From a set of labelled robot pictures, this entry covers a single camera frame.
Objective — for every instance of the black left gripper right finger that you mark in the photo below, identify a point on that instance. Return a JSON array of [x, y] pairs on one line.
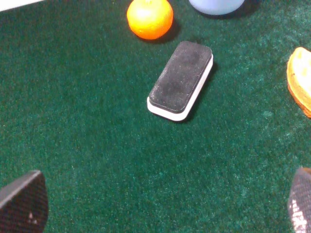
[[299, 202]]

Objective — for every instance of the light blue bowl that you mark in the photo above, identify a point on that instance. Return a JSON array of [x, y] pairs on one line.
[[216, 7]]

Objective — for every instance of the orange fruit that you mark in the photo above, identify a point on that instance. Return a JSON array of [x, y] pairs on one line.
[[149, 19]]

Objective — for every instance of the black and white eraser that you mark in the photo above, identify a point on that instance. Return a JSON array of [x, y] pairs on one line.
[[181, 81]]

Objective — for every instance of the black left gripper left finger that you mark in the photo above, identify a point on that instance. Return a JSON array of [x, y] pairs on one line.
[[24, 204]]

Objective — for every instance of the orange waffle slice toy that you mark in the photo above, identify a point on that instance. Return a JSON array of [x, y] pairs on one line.
[[299, 78]]

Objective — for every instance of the green felt table cloth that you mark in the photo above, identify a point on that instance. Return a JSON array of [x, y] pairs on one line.
[[74, 81]]

